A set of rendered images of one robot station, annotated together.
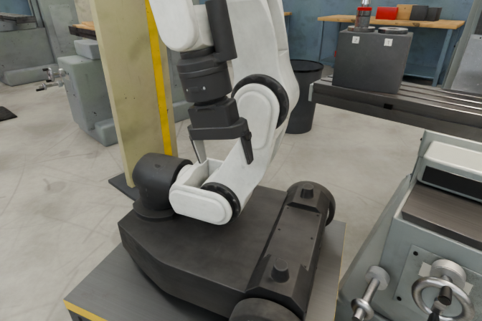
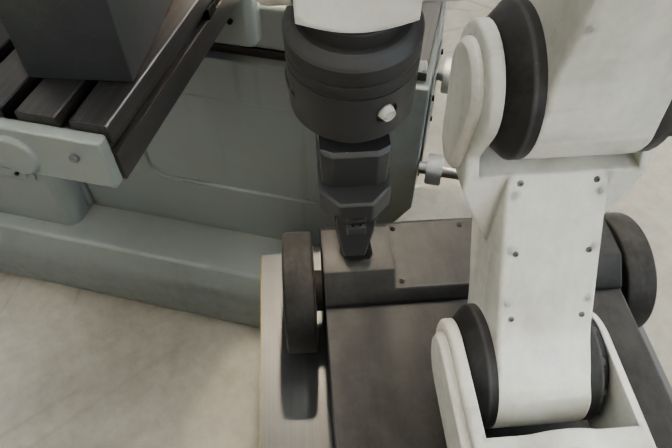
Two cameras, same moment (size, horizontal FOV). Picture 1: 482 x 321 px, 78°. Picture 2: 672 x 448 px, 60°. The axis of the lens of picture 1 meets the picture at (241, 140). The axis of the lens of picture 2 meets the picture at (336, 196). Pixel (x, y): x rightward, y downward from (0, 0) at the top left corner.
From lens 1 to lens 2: 113 cm
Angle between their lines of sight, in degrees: 85
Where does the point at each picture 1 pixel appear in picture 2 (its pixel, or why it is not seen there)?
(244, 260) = not seen: hidden behind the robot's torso
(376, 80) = not seen: outside the picture
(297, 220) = (428, 255)
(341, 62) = (119, 0)
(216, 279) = (637, 337)
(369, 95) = (188, 21)
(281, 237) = not seen: hidden behind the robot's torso
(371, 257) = (246, 260)
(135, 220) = not seen: outside the picture
